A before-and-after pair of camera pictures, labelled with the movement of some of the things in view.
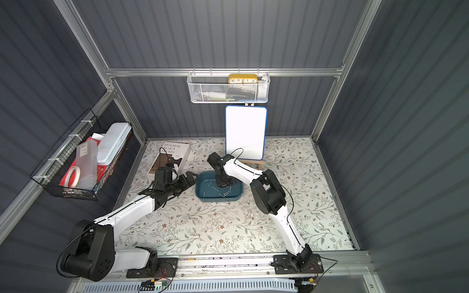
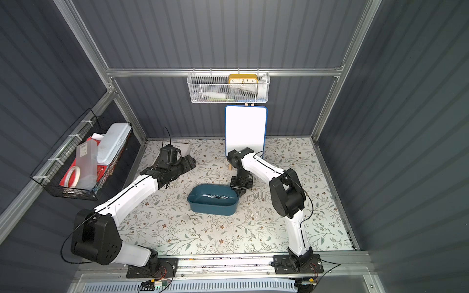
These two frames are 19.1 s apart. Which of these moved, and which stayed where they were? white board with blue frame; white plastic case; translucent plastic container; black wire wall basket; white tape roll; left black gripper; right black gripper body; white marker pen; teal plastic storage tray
Moved: teal plastic storage tray; left black gripper; right black gripper body
Stayed: white marker pen; white plastic case; black wire wall basket; white board with blue frame; translucent plastic container; white tape roll
